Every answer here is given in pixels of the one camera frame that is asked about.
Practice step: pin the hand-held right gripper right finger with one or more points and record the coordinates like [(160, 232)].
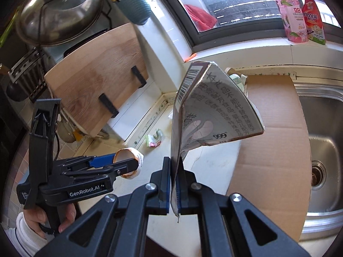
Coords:
[(227, 219)]

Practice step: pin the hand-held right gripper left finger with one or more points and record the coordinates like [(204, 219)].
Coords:
[(126, 219)]

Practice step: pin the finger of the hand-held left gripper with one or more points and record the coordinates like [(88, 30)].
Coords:
[(103, 160), (126, 167)]

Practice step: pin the cardboard tape core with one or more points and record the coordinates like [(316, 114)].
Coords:
[(139, 163)]

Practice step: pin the pink grey medicine box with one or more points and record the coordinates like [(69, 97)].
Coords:
[(214, 112)]

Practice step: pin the person's left forearm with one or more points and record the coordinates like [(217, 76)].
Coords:
[(24, 238)]

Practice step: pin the person's left hand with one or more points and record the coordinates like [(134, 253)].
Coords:
[(68, 216)]

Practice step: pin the green red crumpled wrapper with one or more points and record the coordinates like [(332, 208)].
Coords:
[(154, 139)]

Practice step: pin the black cutting board holder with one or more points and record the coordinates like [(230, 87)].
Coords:
[(108, 105)]

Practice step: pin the brown cardboard sheet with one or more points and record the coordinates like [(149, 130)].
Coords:
[(273, 152)]

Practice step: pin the wooden cutting board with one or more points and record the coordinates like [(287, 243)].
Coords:
[(101, 69)]

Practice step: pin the steel sink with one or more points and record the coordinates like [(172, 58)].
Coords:
[(327, 139)]

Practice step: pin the green white wrapper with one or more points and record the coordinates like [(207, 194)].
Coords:
[(239, 84)]

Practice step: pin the steel pot lid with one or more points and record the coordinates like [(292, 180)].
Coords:
[(59, 8)]

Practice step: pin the brown tape roll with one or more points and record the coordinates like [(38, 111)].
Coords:
[(230, 71)]

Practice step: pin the blue-grey utensil holder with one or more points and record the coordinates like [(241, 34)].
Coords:
[(135, 8)]

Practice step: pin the red cloth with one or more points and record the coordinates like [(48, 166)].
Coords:
[(201, 17)]

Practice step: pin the dark framed window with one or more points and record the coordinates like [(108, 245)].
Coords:
[(241, 2)]

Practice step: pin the pink soap bottle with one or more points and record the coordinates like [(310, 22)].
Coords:
[(293, 18)]

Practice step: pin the red spray bottle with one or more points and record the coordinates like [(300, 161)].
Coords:
[(316, 24)]

